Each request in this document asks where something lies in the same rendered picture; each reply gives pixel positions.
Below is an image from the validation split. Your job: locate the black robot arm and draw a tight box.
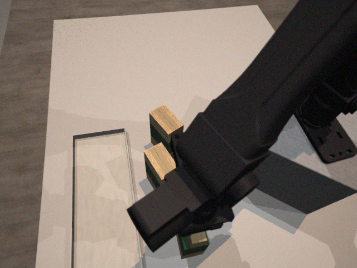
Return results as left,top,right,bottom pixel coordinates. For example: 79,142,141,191
127,0,357,253

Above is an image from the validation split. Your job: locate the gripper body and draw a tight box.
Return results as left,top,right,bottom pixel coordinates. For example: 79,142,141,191
179,205,235,236

